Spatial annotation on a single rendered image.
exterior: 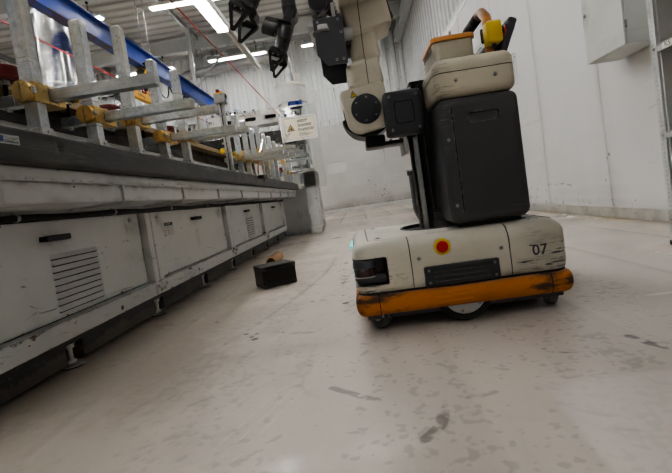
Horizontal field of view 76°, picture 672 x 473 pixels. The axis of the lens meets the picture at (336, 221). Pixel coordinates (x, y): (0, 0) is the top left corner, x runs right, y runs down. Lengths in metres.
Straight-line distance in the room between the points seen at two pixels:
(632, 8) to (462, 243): 2.08
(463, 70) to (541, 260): 0.62
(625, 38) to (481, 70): 1.70
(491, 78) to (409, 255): 0.60
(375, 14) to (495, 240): 0.88
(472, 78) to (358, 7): 0.50
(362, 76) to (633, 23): 1.91
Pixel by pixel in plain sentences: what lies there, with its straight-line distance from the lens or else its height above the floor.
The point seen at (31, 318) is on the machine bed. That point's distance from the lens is 1.62.
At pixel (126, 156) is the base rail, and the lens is 1.64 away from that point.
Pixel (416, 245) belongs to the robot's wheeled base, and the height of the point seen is 0.25.
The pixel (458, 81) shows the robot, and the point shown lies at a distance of 1.44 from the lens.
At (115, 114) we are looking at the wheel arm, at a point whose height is 0.80.
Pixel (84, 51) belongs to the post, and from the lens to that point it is 1.64.
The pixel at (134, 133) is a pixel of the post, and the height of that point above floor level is 0.78.
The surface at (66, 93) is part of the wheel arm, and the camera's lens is 1.38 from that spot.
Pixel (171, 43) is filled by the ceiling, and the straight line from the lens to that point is 12.53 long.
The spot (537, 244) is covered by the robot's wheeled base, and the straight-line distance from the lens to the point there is 1.44.
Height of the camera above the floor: 0.43
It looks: 3 degrees down
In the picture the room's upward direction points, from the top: 8 degrees counter-clockwise
